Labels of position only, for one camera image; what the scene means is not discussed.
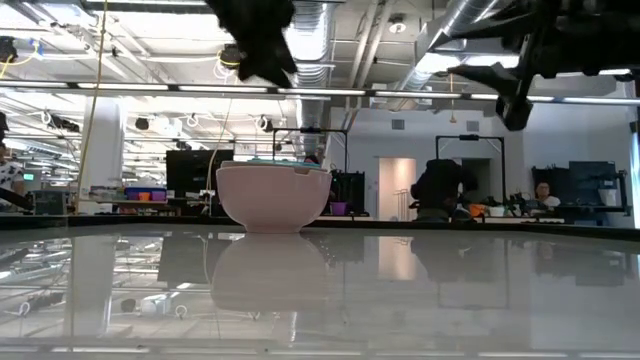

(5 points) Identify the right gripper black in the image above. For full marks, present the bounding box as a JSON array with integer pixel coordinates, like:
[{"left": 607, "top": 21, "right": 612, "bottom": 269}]
[{"left": 446, "top": 0, "right": 602, "bottom": 133}]

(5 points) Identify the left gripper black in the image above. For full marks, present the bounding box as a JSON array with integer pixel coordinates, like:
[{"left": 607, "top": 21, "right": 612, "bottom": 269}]
[{"left": 204, "top": 0, "right": 300, "bottom": 90}]

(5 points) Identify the teal bowl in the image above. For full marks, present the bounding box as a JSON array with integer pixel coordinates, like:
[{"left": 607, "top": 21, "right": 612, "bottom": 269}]
[{"left": 247, "top": 157, "right": 322, "bottom": 168}]

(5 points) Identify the grey bowl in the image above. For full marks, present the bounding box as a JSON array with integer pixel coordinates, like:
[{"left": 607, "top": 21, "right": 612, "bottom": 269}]
[{"left": 221, "top": 160, "right": 302, "bottom": 169}]

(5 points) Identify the black shelf unit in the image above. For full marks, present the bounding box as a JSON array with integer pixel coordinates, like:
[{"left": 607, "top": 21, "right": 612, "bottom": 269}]
[{"left": 530, "top": 160, "right": 630, "bottom": 217}]

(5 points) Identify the person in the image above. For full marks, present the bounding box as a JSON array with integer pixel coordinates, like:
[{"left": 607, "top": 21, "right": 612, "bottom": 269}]
[
  {"left": 409, "top": 158, "right": 480, "bottom": 224},
  {"left": 304, "top": 144, "right": 327, "bottom": 169},
  {"left": 533, "top": 180, "right": 562, "bottom": 209},
  {"left": 0, "top": 112, "right": 27, "bottom": 211}
]

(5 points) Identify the round white ceiling sensor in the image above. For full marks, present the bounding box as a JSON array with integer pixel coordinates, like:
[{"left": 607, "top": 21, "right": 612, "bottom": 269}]
[{"left": 387, "top": 14, "right": 409, "bottom": 35}]

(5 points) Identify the pink bowl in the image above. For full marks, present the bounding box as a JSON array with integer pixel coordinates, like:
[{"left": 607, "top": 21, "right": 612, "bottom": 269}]
[{"left": 215, "top": 164, "right": 332, "bottom": 235}]

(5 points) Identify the long ceiling light bar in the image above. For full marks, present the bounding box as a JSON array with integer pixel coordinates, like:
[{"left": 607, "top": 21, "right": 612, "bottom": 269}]
[{"left": 0, "top": 79, "right": 640, "bottom": 106}]

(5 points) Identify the black cabinet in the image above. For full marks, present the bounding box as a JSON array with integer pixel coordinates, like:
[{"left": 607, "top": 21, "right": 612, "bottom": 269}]
[{"left": 329, "top": 169, "right": 366, "bottom": 217}]

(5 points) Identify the blue storage bin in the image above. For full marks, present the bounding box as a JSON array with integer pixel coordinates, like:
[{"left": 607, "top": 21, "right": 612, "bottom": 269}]
[{"left": 124, "top": 186, "right": 168, "bottom": 203}]

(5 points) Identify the white column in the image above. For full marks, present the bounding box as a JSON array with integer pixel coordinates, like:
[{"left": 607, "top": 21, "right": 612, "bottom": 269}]
[{"left": 79, "top": 96, "right": 126, "bottom": 202}]

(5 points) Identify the dark green crate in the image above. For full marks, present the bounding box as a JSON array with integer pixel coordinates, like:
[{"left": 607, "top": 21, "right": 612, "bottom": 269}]
[{"left": 32, "top": 189, "right": 69, "bottom": 216}]

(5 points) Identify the white glossy work sheet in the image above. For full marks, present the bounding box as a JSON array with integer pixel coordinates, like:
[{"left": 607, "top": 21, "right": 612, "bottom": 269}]
[{"left": 0, "top": 224, "right": 640, "bottom": 360}]

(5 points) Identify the black hanging cable reel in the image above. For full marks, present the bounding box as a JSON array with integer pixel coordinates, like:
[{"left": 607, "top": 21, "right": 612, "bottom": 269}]
[{"left": 218, "top": 43, "right": 244, "bottom": 70}]

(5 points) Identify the silver ventilation duct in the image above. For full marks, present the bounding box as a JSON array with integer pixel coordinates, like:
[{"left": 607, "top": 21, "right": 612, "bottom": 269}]
[
  {"left": 394, "top": 0, "right": 501, "bottom": 109},
  {"left": 292, "top": 0, "right": 334, "bottom": 156}
]

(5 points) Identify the black station frame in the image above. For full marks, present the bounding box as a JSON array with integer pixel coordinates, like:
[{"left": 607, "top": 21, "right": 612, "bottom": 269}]
[
  {"left": 434, "top": 133, "right": 506, "bottom": 202},
  {"left": 272, "top": 126, "right": 350, "bottom": 174}
]

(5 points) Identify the thin yellow cable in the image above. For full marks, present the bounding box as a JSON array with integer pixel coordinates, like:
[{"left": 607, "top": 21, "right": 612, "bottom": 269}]
[{"left": 206, "top": 97, "right": 235, "bottom": 194}]

